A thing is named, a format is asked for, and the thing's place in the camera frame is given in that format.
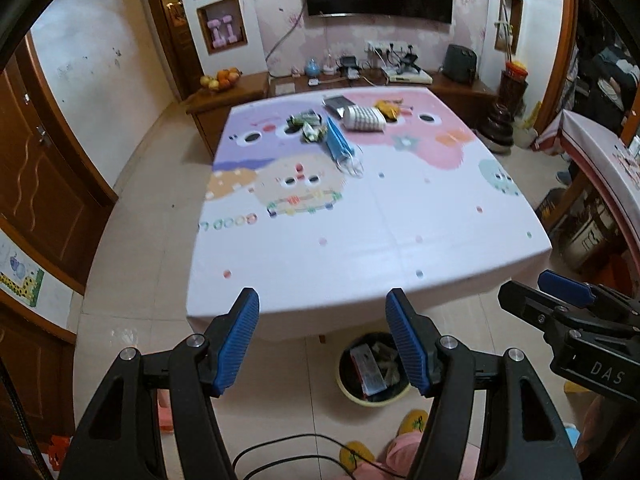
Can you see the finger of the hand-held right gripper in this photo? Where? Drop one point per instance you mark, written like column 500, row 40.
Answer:
column 565, row 287
column 540, row 310

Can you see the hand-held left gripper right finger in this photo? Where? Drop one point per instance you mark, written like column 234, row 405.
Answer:
column 407, row 345

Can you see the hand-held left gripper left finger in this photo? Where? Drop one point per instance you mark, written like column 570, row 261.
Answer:
column 235, row 340

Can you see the round trash bin black liner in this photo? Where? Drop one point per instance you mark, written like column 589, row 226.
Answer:
column 346, row 375

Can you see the person's right forearm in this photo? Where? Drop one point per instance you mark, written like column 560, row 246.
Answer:
column 612, row 440

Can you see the silver metal pot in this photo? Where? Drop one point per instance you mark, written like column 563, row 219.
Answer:
column 590, row 240

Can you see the yellow green slipper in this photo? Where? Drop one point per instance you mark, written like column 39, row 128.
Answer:
column 412, row 422
column 356, row 455

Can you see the pink plastic stool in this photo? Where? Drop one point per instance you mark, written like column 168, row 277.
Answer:
column 166, row 412

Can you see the cartoon printed tablecloth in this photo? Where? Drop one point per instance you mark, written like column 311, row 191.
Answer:
column 375, row 240

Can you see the person's pink pants leg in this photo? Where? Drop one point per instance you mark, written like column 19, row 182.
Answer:
column 400, row 457

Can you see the pink trimmed white tablecloth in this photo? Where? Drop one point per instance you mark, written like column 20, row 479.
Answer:
column 595, row 160

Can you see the white plastic bucket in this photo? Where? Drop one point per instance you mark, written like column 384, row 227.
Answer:
column 525, row 139

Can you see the dark brown ceramic pot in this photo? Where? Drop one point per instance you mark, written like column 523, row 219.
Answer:
column 497, row 130

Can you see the tall brown cylinder stand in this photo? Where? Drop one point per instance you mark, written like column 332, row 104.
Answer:
column 515, row 90

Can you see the orange cloth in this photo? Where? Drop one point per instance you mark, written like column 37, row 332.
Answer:
column 61, row 455

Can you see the plain wooden door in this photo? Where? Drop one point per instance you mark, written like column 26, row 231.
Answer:
column 30, row 385

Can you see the blue face mask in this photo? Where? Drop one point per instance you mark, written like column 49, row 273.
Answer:
column 336, row 142

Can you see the long wooden television cabinet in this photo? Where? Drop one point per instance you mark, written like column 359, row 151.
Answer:
column 465, row 91

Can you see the small wooden cabinet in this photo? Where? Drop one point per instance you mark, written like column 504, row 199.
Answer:
column 210, row 120

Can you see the black green snack wrapper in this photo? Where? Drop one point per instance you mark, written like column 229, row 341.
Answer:
column 302, row 119

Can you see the yellow snack packet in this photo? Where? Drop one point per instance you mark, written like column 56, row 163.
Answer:
column 387, row 108

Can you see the wavy panel wooden door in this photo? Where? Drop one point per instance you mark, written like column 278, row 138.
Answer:
column 45, row 185

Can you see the dark grey appliance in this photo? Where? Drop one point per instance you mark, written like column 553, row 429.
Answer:
column 460, row 62

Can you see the grey flat box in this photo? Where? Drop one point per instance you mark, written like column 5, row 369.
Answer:
column 336, row 102

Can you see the beige square tile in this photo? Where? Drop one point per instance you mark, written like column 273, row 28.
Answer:
column 284, row 88

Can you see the bowl of fruit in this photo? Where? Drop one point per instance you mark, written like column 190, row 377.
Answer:
column 220, row 82

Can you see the white set-top box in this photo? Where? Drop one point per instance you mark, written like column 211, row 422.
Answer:
column 407, row 77

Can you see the blue round ornament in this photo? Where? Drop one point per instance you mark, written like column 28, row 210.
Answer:
column 312, row 67

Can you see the dark wooden inner door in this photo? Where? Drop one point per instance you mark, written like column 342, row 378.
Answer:
column 175, row 25

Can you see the children's wall poster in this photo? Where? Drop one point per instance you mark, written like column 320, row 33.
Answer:
column 20, row 275

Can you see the white wall power strip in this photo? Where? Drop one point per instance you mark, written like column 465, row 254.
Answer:
column 380, row 46

